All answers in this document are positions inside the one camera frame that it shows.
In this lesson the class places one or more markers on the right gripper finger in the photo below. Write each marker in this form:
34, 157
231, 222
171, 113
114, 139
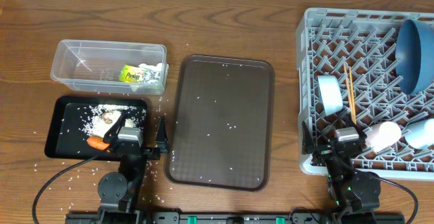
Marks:
349, 123
308, 146

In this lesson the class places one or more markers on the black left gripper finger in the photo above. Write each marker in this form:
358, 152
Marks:
112, 134
161, 140

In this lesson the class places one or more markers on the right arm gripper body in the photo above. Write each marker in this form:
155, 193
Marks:
324, 154

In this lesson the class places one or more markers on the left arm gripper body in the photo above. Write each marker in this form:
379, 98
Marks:
154, 155

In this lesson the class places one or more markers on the orange carrot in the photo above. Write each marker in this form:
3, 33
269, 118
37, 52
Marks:
97, 143

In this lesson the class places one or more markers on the wooden chopstick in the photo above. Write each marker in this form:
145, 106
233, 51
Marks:
347, 85
352, 97

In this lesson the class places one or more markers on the light blue rice bowl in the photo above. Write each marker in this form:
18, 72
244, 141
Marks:
331, 97

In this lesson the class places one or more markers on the foil snack wrapper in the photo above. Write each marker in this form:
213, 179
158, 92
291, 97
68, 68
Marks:
144, 73

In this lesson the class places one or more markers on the dark blue plate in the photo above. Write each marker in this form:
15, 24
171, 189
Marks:
414, 51

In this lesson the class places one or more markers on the brown mushroom piece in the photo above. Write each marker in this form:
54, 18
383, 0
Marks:
111, 117

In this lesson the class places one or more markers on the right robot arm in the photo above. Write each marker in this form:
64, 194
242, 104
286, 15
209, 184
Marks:
352, 186

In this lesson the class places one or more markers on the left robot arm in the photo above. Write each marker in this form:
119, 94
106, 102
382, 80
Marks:
119, 191

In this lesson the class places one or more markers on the grey dishwasher rack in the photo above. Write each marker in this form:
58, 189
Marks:
327, 40

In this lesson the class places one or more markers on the spilled white rice pile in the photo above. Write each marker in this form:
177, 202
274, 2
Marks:
98, 120

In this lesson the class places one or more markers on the black plastic tray bin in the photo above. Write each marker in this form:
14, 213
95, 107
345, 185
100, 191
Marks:
73, 120

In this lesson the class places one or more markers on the clear plastic bin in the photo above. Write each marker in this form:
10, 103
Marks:
95, 66

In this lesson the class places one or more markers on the brown serving tray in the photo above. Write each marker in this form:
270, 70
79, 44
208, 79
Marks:
233, 92

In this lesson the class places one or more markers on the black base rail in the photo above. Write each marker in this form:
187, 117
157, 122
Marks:
194, 218

